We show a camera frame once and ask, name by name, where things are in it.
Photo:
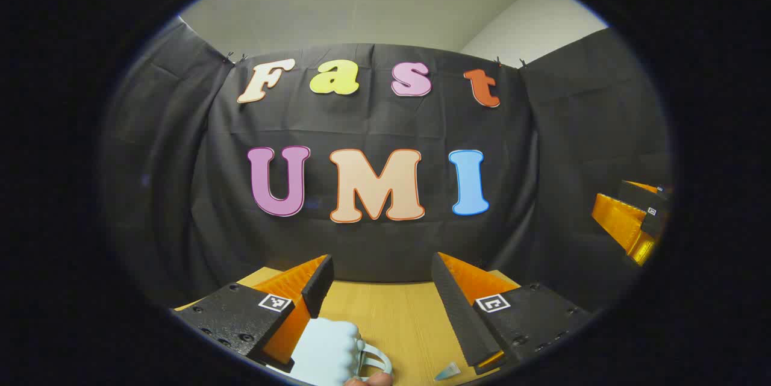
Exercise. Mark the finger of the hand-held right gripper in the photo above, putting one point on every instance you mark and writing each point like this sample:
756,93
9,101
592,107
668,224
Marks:
653,220
617,220

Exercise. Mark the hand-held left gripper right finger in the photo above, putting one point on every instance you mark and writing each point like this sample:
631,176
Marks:
452,308

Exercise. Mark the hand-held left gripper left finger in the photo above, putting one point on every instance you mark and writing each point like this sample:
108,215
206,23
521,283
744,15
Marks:
318,286

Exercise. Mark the translucent tube with blue cap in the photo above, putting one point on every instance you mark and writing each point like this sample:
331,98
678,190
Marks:
449,371

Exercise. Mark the light blue suitcase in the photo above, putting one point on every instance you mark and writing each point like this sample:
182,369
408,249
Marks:
325,350

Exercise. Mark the black backdrop cloth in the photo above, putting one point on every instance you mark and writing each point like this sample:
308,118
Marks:
361,127

